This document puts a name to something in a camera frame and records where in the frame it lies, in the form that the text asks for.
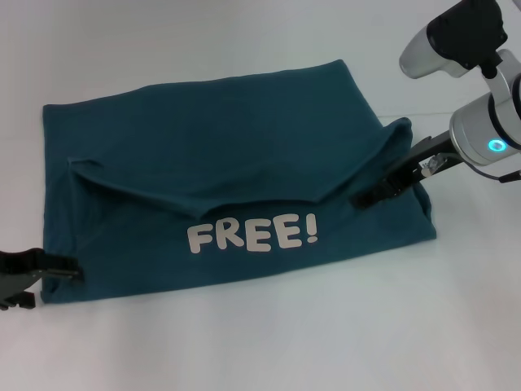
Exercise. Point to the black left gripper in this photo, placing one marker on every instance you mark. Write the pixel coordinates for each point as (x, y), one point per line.
(18, 277)

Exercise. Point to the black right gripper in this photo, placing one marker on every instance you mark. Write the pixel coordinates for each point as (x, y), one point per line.
(431, 155)

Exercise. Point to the right wrist camera housing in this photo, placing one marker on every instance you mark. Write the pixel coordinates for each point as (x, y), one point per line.
(460, 36)

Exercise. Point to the teal blue shirt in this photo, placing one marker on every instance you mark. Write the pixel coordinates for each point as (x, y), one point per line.
(224, 163)

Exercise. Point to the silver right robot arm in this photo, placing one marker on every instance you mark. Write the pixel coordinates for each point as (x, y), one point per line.
(492, 122)

